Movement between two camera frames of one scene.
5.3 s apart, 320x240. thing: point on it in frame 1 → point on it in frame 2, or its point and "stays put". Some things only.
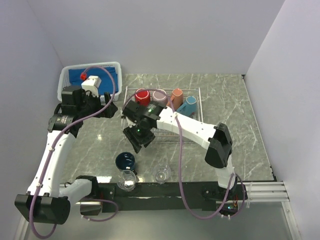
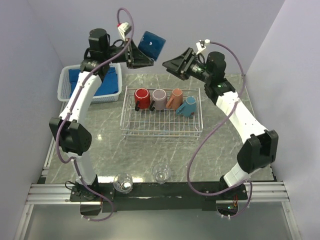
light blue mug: (189, 108) stays put
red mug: (142, 97) stays put
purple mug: (160, 97) stays put
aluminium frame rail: (264, 191) stays put
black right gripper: (129, 133) → (178, 66)
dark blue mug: (125, 161) → (151, 44)
